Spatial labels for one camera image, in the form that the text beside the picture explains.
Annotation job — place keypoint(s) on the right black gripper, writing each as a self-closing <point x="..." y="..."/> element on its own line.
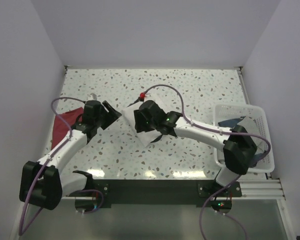
<point x="140" y="125"/>

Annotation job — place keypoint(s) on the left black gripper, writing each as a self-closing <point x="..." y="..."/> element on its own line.
<point x="112" y="115"/>

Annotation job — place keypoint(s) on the white printed tank top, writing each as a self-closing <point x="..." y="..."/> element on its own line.
<point x="146" y="138"/>

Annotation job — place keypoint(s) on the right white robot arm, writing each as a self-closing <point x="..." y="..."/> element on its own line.
<point x="236" y="144"/>

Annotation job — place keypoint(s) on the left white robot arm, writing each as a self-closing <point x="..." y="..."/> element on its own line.
<point x="40" y="180"/>

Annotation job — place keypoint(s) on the folded dark red tank top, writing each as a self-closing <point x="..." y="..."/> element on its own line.
<point x="60" y="129"/>

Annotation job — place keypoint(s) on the blue garment in basket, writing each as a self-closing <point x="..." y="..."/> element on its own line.
<point x="231" y="123"/>

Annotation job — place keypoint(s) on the grey garment in basket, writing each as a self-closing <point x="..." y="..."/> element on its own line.
<point x="251" y="127"/>

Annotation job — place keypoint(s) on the white plastic laundry basket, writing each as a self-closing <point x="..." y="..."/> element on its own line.
<point x="228" y="111"/>

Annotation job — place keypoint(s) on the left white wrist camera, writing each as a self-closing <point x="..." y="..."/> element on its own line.
<point x="92" y="97"/>

